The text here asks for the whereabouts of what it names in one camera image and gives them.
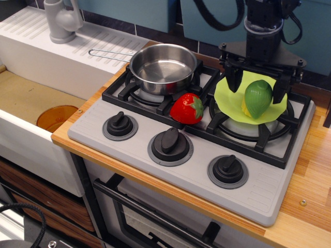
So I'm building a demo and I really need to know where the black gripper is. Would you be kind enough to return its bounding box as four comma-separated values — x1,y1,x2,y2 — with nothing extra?
219,42,306,104

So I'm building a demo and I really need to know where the black burner grate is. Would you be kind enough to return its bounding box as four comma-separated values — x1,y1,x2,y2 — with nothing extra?
102,60,222,129
185,73,314,169

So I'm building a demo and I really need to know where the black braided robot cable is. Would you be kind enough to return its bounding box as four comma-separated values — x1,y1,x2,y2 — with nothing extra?
200,0,246,31

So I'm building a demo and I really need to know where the black right stove knob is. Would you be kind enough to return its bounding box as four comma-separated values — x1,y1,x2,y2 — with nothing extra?
207,154,249,190

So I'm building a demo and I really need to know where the black stove knob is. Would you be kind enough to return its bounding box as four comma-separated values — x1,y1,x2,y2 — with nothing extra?
102,111,138,142
147,128,194,167
207,154,249,190

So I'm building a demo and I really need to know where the black braided foreground cable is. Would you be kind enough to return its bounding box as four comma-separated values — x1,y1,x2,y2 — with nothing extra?
0,203,47,248

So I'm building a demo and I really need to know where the oven door with window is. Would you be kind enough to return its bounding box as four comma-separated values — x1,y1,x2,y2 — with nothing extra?
84,160,277,247

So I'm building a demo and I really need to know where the wood grain drawer front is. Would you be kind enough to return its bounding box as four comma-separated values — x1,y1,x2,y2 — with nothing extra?
1,157,102,247

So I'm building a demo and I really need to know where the black oven door handle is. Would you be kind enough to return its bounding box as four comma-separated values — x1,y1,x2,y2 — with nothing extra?
93,174,220,247

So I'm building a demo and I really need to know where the light green plastic plate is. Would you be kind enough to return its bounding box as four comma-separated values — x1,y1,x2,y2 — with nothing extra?
214,71,288,125

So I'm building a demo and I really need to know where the black middle stove knob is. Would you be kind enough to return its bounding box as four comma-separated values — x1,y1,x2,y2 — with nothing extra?
147,128,194,167

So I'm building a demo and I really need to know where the black left stove knob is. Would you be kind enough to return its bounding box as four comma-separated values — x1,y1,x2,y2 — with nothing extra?
102,111,138,142

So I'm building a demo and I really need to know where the black left burner grate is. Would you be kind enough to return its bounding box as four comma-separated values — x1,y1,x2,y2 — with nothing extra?
102,60,222,129

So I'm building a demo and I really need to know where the white toy sink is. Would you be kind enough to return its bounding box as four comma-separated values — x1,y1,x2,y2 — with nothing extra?
1,7,147,197

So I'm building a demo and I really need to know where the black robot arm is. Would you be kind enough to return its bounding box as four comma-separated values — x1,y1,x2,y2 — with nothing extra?
219,1,307,104

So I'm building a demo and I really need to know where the black right burner grate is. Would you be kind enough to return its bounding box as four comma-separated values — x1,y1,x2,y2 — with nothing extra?
185,73,314,169

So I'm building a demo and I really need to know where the grey toy stove top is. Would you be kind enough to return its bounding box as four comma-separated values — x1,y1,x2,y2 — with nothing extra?
67,58,316,227

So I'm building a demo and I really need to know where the grey toy faucet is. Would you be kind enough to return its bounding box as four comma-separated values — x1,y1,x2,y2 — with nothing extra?
43,0,83,44

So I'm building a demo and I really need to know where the stainless steel pot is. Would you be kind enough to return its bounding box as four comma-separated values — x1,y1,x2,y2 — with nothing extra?
88,43,198,96

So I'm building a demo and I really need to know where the red toy strawberry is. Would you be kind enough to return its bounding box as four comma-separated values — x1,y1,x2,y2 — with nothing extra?
170,93,204,125

